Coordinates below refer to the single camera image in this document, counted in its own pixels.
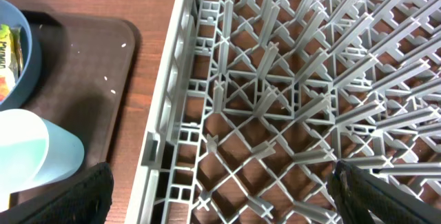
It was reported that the grey dishwasher rack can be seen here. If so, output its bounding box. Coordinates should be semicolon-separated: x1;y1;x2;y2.
125;0;440;223

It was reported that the light blue plastic cup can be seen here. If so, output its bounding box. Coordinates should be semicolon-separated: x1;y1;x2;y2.
1;109;85;211

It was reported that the green yellow snack wrapper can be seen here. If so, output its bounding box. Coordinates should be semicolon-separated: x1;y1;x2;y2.
0;24;23;101

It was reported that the dark blue plate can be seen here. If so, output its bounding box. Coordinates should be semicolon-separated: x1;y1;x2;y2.
1;0;42;110

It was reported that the dark brown serving tray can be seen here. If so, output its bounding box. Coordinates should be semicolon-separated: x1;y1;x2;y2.
1;11;136;223

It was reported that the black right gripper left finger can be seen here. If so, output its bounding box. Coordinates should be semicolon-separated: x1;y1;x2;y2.
17;162;114;223

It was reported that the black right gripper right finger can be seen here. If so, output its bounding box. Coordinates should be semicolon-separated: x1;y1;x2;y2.
327;161;440;224

